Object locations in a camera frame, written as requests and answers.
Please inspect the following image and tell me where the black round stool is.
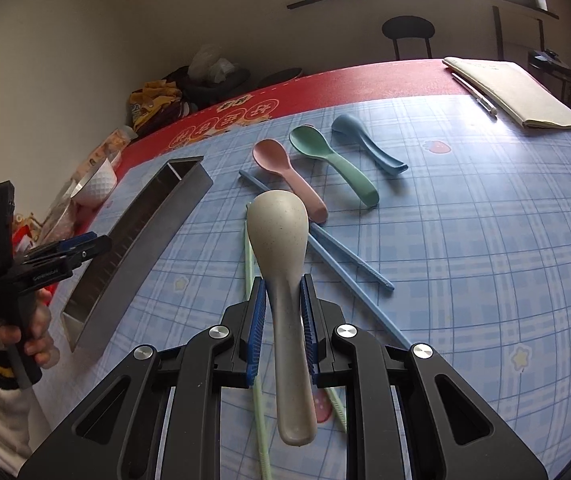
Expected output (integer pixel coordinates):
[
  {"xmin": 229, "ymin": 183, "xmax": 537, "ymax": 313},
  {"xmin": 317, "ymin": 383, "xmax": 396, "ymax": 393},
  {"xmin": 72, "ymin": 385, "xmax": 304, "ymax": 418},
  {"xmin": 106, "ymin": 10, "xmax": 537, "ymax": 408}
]
[{"xmin": 258, "ymin": 67, "xmax": 303, "ymax": 88}]

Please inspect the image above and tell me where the blue chopstick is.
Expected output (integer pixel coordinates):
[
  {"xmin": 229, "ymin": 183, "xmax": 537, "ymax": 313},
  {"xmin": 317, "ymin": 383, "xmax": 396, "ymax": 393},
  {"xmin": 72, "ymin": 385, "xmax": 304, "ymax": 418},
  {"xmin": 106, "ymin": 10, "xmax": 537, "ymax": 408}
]
[
  {"xmin": 239, "ymin": 169, "xmax": 396, "ymax": 293},
  {"xmin": 310, "ymin": 232, "xmax": 412, "ymax": 351}
]

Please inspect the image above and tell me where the black chair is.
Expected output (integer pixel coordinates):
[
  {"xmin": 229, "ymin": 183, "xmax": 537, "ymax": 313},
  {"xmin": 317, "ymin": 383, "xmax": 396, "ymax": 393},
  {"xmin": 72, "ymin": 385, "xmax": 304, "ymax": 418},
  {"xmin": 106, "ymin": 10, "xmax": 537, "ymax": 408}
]
[{"xmin": 382, "ymin": 16, "xmax": 436, "ymax": 61}]

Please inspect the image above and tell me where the dark striped bag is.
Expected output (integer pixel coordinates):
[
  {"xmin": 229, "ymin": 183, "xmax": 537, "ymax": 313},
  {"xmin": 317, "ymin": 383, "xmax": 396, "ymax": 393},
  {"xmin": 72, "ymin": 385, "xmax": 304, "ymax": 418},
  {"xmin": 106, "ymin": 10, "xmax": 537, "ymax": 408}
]
[{"xmin": 156, "ymin": 100, "xmax": 196, "ymax": 127}]

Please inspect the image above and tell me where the dark wooden rack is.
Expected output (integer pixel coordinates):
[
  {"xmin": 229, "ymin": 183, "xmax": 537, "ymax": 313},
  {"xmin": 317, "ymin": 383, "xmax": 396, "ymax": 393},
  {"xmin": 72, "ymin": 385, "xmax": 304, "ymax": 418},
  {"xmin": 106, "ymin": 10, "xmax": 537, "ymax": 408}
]
[{"xmin": 491, "ymin": 6, "xmax": 546, "ymax": 61}]

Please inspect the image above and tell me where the red snack packet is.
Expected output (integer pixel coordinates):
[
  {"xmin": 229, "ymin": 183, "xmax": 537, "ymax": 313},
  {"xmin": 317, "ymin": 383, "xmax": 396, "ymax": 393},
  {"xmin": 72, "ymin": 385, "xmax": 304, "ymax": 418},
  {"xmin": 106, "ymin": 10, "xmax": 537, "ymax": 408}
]
[{"xmin": 13, "ymin": 212, "xmax": 46, "ymax": 261}]

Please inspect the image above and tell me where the person's left hand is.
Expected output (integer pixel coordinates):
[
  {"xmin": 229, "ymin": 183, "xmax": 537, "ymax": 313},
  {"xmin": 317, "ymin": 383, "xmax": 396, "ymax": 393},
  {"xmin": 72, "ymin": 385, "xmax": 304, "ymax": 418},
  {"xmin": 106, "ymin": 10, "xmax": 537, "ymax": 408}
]
[{"xmin": 0, "ymin": 287, "xmax": 61, "ymax": 371}]

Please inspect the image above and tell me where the blue spoon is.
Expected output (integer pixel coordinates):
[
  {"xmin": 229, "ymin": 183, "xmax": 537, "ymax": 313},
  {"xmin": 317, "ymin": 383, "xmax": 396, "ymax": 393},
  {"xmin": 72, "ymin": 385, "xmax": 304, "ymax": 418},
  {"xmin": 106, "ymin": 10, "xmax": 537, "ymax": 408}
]
[{"xmin": 331, "ymin": 114, "xmax": 409, "ymax": 176}]

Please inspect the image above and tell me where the white pen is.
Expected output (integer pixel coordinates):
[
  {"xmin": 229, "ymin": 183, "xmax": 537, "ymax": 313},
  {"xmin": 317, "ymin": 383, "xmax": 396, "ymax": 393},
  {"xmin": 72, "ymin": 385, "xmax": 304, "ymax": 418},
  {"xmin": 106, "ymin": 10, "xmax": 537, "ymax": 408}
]
[{"xmin": 451, "ymin": 72, "xmax": 497, "ymax": 118}]

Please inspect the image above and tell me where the green spoon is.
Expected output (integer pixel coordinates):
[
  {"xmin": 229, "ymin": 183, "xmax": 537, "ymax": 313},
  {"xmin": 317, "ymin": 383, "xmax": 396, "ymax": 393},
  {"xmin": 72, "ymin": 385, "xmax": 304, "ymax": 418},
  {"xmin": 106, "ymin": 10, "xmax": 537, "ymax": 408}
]
[{"xmin": 289, "ymin": 126, "xmax": 379, "ymax": 207}]

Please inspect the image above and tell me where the blue plaid table mat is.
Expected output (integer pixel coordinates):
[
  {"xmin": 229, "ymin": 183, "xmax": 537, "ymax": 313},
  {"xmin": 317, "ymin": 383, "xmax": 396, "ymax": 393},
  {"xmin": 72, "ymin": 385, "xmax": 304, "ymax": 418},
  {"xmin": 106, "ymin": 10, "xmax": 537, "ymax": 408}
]
[{"xmin": 70, "ymin": 92, "xmax": 571, "ymax": 480}]

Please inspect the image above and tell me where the small black side table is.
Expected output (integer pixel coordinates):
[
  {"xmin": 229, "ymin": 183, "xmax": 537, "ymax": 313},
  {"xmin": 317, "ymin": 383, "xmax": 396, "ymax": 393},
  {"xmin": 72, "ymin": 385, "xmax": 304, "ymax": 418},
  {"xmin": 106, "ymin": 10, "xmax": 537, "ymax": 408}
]
[{"xmin": 528, "ymin": 49, "xmax": 571, "ymax": 111}]

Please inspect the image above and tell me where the plastic-wrapped bowl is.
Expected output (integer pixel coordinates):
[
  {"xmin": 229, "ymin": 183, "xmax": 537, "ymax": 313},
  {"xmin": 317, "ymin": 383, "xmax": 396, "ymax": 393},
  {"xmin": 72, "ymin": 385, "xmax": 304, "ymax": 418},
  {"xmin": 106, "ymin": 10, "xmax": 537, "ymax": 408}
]
[{"xmin": 40, "ymin": 180, "xmax": 82, "ymax": 242}]

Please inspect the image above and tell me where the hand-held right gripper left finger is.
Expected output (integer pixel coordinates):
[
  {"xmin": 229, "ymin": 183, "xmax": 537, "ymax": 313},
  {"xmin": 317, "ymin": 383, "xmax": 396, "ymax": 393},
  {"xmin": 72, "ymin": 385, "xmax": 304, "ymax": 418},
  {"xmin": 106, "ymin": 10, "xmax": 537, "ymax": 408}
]
[{"xmin": 18, "ymin": 276, "xmax": 270, "ymax": 480}]

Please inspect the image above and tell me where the pink spoon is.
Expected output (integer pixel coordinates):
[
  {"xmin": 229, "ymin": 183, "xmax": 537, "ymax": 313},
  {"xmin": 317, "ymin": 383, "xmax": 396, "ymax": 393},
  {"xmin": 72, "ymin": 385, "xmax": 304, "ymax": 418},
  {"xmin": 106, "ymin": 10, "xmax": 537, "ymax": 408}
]
[{"xmin": 253, "ymin": 140, "xmax": 329, "ymax": 223}]

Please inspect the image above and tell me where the yellow snack bag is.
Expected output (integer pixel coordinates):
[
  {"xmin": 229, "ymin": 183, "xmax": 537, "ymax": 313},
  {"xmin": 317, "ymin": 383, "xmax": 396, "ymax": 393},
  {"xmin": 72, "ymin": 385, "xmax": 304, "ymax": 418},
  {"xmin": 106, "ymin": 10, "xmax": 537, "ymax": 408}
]
[{"xmin": 130, "ymin": 80, "xmax": 184, "ymax": 136}]

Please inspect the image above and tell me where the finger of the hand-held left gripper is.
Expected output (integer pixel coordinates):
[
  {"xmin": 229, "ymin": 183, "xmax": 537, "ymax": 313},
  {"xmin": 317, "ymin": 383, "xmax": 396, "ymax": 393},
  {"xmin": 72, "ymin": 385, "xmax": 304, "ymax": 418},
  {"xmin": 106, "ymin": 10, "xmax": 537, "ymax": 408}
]
[
  {"xmin": 23, "ymin": 236, "xmax": 114, "ymax": 269},
  {"xmin": 26, "ymin": 232, "xmax": 100, "ymax": 262}
]

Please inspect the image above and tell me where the clear plastic bag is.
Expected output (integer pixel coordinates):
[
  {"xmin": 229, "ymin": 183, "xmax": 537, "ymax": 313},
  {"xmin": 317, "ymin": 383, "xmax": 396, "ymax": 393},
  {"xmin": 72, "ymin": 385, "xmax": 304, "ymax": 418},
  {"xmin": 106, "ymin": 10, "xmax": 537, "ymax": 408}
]
[{"xmin": 188, "ymin": 44, "xmax": 236, "ymax": 83}]

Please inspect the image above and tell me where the black cloth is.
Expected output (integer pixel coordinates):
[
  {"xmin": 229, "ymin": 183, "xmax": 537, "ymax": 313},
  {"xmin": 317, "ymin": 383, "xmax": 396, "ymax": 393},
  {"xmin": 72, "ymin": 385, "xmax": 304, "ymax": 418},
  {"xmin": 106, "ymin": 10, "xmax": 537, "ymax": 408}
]
[{"xmin": 163, "ymin": 65, "xmax": 251, "ymax": 108}]

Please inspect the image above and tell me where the white dimpled bowl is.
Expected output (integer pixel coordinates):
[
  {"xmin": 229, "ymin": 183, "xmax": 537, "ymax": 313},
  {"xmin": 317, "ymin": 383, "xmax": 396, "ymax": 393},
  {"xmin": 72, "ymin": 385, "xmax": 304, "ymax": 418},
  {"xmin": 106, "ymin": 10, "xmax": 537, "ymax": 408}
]
[{"xmin": 72, "ymin": 156, "xmax": 118, "ymax": 207}]

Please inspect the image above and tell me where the green chopstick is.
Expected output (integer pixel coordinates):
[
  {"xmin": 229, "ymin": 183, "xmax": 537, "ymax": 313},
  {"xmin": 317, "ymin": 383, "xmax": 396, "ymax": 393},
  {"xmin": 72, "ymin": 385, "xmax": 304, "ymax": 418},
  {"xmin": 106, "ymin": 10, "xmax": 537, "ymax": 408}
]
[
  {"xmin": 323, "ymin": 386, "xmax": 350, "ymax": 435},
  {"xmin": 243, "ymin": 202, "xmax": 272, "ymax": 480}
]

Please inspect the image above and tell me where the red table mat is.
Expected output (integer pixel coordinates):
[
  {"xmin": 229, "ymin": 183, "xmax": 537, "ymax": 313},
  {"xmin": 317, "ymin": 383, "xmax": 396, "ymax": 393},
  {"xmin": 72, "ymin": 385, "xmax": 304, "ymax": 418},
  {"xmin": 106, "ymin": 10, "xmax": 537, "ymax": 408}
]
[{"xmin": 30, "ymin": 58, "xmax": 469, "ymax": 301}]

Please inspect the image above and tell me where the metal utensil box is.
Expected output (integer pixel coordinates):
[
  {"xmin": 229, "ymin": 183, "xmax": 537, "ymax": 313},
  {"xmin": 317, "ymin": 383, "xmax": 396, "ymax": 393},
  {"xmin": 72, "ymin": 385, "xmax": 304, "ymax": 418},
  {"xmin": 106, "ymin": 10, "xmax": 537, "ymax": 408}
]
[{"xmin": 60, "ymin": 156, "xmax": 214, "ymax": 358}]

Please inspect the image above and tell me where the orange biscuit packet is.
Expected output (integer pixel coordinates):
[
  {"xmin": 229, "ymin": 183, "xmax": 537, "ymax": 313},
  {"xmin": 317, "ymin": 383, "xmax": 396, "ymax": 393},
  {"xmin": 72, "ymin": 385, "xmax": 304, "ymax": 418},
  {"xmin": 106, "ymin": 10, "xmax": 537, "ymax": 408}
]
[{"xmin": 88, "ymin": 127, "xmax": 134, "ymax": 176}]

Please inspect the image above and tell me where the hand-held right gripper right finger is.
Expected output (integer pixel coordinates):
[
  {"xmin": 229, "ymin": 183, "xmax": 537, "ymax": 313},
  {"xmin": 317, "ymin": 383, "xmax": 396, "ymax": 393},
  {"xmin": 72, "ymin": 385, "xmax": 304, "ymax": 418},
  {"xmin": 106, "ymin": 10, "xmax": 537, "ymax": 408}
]
[{"xmin": 299, "ymin": 274, "xmax": 549, "ymax": 480}]

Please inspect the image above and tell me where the beige speckled spoon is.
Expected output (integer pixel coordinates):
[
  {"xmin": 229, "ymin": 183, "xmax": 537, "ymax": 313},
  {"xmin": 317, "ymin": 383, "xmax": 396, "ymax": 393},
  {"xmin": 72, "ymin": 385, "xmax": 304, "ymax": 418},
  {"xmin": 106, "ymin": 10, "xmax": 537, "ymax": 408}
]
[{"xmin": 246, "ymin": 189, "xmax": 319, "ymax": 447}]

